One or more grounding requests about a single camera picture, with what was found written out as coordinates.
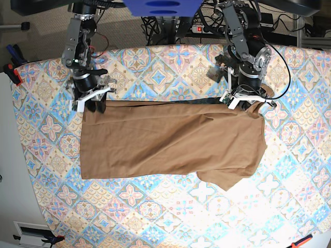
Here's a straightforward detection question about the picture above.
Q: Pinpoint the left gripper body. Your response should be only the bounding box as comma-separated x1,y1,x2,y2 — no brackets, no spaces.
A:
221,65,277,110

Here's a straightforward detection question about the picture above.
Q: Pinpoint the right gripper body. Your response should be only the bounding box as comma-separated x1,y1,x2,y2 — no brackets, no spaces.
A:
66,73,117,112

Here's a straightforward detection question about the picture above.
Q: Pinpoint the brown t-shirt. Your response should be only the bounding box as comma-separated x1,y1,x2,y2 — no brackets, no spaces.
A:
80,98,267,190

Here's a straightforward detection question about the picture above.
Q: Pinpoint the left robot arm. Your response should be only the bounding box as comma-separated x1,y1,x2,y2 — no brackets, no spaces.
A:
213,1,277,110

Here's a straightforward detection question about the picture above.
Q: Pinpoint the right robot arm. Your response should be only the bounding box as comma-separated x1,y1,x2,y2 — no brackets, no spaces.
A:
62,1,116,113

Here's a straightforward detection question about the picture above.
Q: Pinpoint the white power strip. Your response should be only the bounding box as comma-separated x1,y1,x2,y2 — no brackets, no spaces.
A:
191,24,225,34

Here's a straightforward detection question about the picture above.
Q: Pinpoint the patterned tablecloth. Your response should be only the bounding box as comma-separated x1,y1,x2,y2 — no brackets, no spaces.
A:
11,46,330,247

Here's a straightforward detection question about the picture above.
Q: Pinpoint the black orange clamp bottom left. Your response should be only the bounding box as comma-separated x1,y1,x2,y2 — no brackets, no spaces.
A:
41,235,65,245

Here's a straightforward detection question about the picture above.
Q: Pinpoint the white vent panel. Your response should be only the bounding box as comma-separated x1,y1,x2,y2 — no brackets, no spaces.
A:
13,221,53,248

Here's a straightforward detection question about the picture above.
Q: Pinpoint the orange black clamp bottom right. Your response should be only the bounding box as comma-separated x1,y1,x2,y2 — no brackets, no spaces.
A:
290,234,313,248

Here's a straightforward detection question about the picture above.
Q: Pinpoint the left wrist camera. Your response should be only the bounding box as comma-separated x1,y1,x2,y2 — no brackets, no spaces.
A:
219,92,233,107

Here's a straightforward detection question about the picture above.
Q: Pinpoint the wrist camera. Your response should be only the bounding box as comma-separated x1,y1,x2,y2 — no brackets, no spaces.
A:
69,100,78,112
219,92,233,107

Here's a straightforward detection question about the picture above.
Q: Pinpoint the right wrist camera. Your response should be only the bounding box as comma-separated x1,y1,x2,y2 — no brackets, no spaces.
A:
69,100,78,112

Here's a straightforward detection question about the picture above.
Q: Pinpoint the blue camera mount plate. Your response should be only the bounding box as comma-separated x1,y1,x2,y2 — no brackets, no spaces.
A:
123,0,203,17

